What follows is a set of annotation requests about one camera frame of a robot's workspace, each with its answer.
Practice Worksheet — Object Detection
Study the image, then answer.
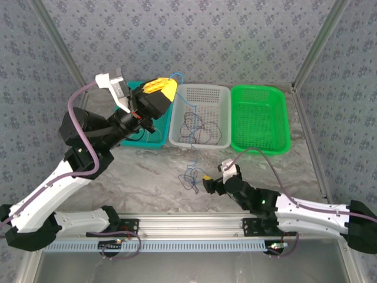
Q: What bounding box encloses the thin purple cable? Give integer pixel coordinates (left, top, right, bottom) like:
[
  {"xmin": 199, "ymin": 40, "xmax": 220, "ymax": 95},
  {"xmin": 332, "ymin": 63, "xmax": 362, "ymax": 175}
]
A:
[{"xmin": 178, "ymin": 173, "xmax": 199, "ymax": 195}]

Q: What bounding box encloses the thin black cable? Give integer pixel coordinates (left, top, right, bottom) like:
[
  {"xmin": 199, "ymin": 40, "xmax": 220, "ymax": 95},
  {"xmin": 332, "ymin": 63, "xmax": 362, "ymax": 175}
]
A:
[{"xmin": 178, "ymin": 111, "xmax": 223, "ymax": 146}]

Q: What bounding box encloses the white plastic basket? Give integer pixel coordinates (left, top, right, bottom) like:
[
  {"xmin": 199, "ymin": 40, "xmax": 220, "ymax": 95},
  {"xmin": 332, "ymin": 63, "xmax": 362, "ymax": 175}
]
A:
[{"xmin": 168, "ymin": 84, "xmax": 232, "ymax": 150}]

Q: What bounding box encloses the teal plastic basket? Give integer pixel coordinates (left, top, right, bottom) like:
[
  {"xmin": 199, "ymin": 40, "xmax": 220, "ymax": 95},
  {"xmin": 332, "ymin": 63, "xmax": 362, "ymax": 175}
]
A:
[{"xmin": 119, "ymin": 81, "xmax": 175, "ymax": 149}]

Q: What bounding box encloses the small black controller board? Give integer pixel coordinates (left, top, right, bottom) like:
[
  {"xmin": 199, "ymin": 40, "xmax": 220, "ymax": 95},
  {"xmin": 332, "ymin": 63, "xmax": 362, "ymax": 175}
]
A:
[
  {"xmin": 98, "ymin": 239, "xmax": 123, "ymax": 252},
  {"xmin": 266, "ymin": 241, "xmax": 289, "ymax": 255}
]

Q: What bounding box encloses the green plastic basket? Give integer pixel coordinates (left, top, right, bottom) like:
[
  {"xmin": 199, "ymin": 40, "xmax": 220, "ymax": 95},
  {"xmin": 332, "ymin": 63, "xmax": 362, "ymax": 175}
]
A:
[{"xmin": 230, "ymin": 84, "xmax": 292, "ymax": 156}]

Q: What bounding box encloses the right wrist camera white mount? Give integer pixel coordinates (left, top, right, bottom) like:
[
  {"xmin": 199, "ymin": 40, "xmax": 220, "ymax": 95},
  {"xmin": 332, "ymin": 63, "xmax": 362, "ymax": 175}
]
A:
[{"xmin": 217, "ymin": 158, "xmax": 243, "ymax": 184}]

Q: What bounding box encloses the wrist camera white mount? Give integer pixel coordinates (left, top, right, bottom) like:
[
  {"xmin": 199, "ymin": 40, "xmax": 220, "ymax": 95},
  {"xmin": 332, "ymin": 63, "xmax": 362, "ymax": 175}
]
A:
[
  {"xmin": 95, "ymin": 68, "xmax": 131, "ymax": 114},
  {"xmin": 217, "ymin": 158, "xmax": 243, "ymax": 184}
]

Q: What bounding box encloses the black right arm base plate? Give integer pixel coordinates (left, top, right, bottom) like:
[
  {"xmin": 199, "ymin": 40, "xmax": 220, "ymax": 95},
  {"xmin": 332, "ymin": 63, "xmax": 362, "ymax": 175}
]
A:
[{"xmin": 242, "ymin": 218, "xmax": 297, "ymax": 238}]

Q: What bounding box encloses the aluminium table side rail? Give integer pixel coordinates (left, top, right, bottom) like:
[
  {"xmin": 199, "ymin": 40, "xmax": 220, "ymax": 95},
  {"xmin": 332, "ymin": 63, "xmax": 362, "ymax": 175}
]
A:
[
  {"xmin": 77, "ymin": 88, "xmax": 91, "ymax": 111},
  {"xmin": 290, "ymin": 87, "xmax": 335, "ymax": 206}
]

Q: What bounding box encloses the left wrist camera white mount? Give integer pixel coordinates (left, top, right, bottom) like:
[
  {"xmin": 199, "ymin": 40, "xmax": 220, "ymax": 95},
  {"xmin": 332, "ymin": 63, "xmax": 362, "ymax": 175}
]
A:
[{"xmin": 95, "ymin": 68, "xmax": 131, "ymax": 114}]

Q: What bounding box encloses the aluminium mounting rail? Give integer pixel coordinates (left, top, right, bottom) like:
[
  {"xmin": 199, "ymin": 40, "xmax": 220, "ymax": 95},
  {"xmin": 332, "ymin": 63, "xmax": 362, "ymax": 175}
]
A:
[{"xmin": 60, "ymin": 214, "xmax": 298, "ymax": 239}]

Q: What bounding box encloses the pale blue slotted cable duct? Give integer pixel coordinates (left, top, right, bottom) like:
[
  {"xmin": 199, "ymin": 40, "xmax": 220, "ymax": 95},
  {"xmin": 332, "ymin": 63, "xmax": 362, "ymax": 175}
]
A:
[{"xmin": 44, "ymin": 239, "xmax": 266, "ymax": 254}]

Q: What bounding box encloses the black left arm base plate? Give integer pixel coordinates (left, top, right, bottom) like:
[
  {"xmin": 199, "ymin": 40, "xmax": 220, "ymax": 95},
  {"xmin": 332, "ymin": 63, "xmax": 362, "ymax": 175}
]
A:
[{"xmin": 85, "ymin": 218, "xmax": 140, "ymax": 238}]

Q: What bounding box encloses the aluminium frame post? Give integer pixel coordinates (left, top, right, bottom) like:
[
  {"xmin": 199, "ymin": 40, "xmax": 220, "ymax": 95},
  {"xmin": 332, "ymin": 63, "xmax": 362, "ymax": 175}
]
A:
[
  {"xmin": 290, "ymin": 0, "xmax": 353, "ymax": 92},
  {"xmin": 29, "ymin": 0, "xmax": 90, "ymax": 93}
]

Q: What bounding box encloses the aluminium lower frame bar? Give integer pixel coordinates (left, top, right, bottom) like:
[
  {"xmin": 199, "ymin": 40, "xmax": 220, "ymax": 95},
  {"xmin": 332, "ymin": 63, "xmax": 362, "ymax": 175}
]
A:
[
  {"xmin": 338, "ymin": 250, "xmax": 365, "ymax": 283},
  {"xmin": 16, "ymin": 250, "xmax": 44, "ymax": 283}
]

